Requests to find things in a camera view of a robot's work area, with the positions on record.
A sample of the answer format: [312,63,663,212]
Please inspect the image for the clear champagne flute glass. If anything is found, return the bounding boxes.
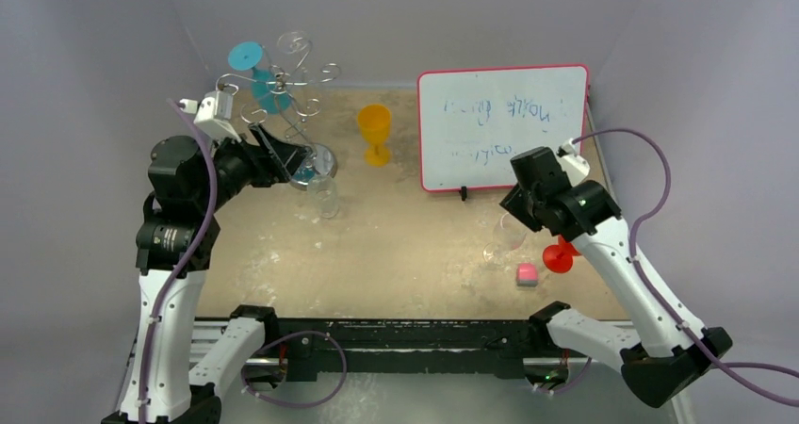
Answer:
[277,30,313,87]

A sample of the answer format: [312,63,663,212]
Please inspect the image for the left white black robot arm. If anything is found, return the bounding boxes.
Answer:
[107,124,311,423]

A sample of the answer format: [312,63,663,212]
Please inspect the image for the orange plastic wine glass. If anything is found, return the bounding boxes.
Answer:
[356,104,392,167]

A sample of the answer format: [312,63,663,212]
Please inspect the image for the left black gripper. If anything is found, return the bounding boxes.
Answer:
[196,121,311,210]

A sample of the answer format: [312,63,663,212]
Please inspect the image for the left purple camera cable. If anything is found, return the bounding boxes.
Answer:
[137,97,220,424]

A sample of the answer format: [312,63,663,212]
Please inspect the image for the silver wire wine glass rack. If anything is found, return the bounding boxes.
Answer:
[217,43,341,191]

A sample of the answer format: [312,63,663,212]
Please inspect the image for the pink grey eraser block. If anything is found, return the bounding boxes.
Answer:
[515,263,539,287]

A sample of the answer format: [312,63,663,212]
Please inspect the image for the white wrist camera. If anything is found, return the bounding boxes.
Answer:
[177,90,243,144]
[556,139,591,186]

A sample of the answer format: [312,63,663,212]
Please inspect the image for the clear tumbler glass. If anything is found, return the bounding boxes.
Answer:
[306,174,339,219]

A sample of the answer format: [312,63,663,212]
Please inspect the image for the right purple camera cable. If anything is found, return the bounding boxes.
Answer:
[571,127,799,408]

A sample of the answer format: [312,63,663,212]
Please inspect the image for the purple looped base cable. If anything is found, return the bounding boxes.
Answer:
[240,331,349,410]

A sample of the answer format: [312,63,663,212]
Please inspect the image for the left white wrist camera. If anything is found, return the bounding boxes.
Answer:
[177,90,243,144]

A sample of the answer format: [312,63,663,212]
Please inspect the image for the red plastic wine glass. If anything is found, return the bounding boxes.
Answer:
[542,236,581,274]

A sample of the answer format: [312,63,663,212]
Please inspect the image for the blue plastic wine glass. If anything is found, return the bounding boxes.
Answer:
[227,41,290,114]

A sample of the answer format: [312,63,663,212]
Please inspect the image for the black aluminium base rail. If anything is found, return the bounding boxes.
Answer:
[267,318,581,382]

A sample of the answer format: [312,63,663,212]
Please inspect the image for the clear wine glass right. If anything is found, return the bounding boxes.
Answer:
[482,213,528,265]

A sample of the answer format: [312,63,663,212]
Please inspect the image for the pink framed whiteboard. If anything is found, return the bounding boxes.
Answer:
[416,64,590,192]

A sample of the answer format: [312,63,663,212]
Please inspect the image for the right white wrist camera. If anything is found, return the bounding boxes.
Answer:
[556,139,591,186]

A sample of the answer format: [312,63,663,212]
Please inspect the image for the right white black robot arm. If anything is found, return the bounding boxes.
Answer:
[500,147,733,408]

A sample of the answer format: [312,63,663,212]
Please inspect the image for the purple camera cable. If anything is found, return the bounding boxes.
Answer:
[571,127,799,408]
[137,97,220,424]

